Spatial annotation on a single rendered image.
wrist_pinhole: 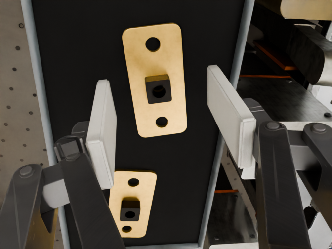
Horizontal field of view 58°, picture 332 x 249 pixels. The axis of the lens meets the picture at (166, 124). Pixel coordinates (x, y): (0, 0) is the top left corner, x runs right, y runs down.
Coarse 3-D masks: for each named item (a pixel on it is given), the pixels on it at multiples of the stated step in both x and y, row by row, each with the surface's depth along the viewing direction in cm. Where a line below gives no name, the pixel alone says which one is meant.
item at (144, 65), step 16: (128, 32) 19; (144, 32) 19; (160, 32) 19; (176, 32) 19; (128, 48) 19; (144, 48) 20; (160, 48) 20; (176, 48) 20; (128, 64) 20; (144, 64) 20; (160, 64) 20; (176, 64) 20; (144, 80) 21; (160, 80) 20; (176, 80) 21; (144, 96) 21; (160, 96) 21; (176, 96) 22; (144, 112) 22; (160, 112) 22; (176, 112) 22; (144, 128) 23; (160, 128) 23; (176, 128) 23
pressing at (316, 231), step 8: (328, 24) 37; (328, 32) 38; (312, 88) 41; (320, 88) 42; (328, 88) 42; (320, 96) 43; (328, 96) 43; (328, 104) 44; (304, 192) 53; (304, 200) 54; (320, 216) 57; (256, 224) 58; (312, 224) 59; (320, 224) 59; (312, 232) 60; (320, 232) 60; (328, 232) 61; (312, 240) 61; (320, 240) 62; (328, 240) 62; (312, 248) 63; (320, 248) 63; (328, 248) 64
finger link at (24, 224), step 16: (16, 176) 12; (32, 176) 12; (16, 192) 12; (32, 192) 11; (16, 208) 11; (32, 208) 11; (0, 224) 10; (16, 224) 10; (32, 224) 10; (48, 224) 13; (0, 240) 10; (16, 240) 10; (32, 240) 10; (48, 240) 12
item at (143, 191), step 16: (128, 176) 25; (144, 176) 25; (112, 192) 26; (128, 192) 26; (144, 192) 26; (112, 208) 27; (128, 208) 26; (144, 208) 27; (128, 224) 28; (144, 224) 29
